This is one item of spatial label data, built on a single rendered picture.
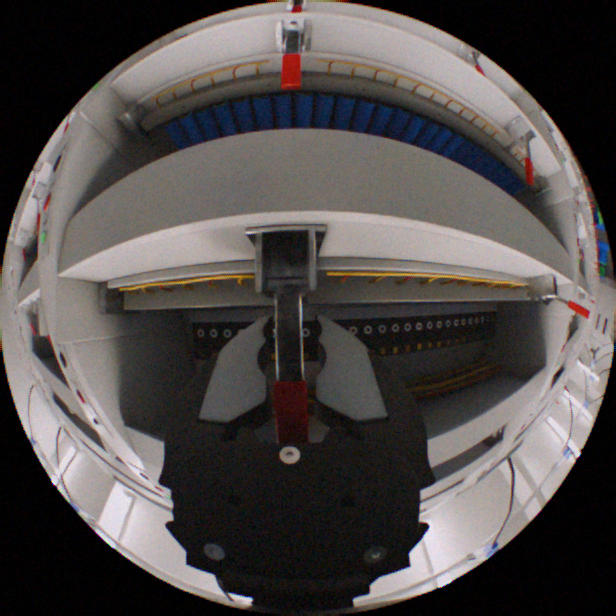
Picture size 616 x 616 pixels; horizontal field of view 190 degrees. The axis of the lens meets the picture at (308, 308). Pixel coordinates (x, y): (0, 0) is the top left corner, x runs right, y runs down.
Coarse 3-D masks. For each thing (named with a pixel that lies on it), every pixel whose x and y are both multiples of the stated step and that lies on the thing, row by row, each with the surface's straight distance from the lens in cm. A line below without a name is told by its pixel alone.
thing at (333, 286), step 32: (128, 288) 17; (160, 288) 17; (192, 288) 15; (224, 288) 14; (320, 288) 13; (352, 288) 13; (384, 288) 14; (416, 288) 15; (448, 288) 17; (480, 288) 20; (512, 288) 26
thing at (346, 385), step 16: (320, 320) 12; (320, 336) 11; (336, 336) 11; (352, 336) 11; (320, 352) 10; (336, 352) 10; (352, 352) 10; (336, 368) 9; (352, 368) 9; (368, 368) 9; (320, 384) 8; (336, 384) 8; (352, 384) 8; (368, 384) 8; (320, 400) 8; (336, 400) 8; (352, 400) 8; (368, 400) 8; (320, 416) 9; (336, 416) 8; (352, 416) 7; (368, 416) 8; (384, 416) 8
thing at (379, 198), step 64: (128, 192) 12; (192, 192) 8; (256, 192) 7; (320, 192) 7; (384, 192) 7; (448, 192) 10; (64, 256) 18; (128, 256) 11; (192, 256) 11; (320, 256) 11; (384, 256) 12; (448, 256) 13; (512, 256) 15; (64, 320) 19; (128, 320) 24; (192, 320) 29; (256, 320) 25
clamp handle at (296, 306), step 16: (288, 288) 8; (288, 304) 8; (288, 320) 7; (288, 336) 7; (288, 352) 7; (288, 368) 7; (288, 384) 7; (304, 384) 7; (288, 400) 7; (304, 400) 7; (288, 416) 8; (304, 416) 8; (288, 432) 8; (304, 432) 8
